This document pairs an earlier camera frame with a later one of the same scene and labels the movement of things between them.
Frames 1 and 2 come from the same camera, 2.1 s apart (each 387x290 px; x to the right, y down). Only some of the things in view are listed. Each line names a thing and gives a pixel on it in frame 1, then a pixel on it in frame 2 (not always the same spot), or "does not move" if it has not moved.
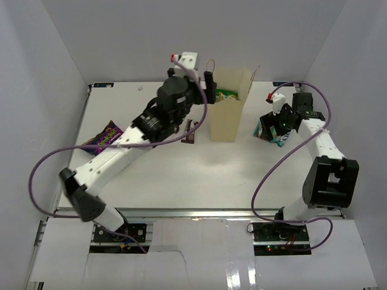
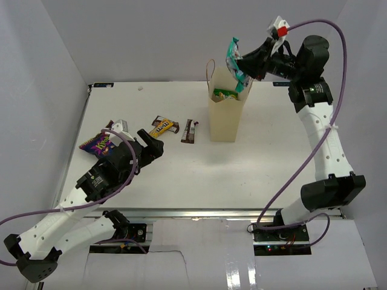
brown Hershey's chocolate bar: [190, 125] does not move
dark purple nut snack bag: [106, 136] does not move
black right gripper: [270, 119] to [257, 63]
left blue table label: [103, 84] does not move
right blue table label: [277, 84] does not move
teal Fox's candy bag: [279, 139] to [240, 79]
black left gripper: [211, 86] to [153, 150]
